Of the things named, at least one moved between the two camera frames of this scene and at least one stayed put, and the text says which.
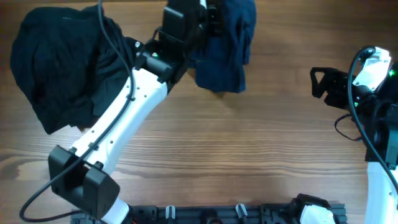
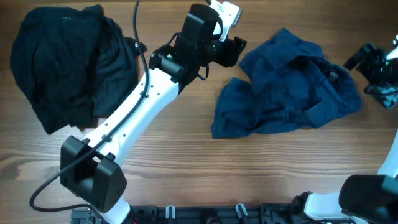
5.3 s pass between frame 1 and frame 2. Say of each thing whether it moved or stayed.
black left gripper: moved
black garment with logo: stayed
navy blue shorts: moved
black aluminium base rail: stayed
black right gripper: moved
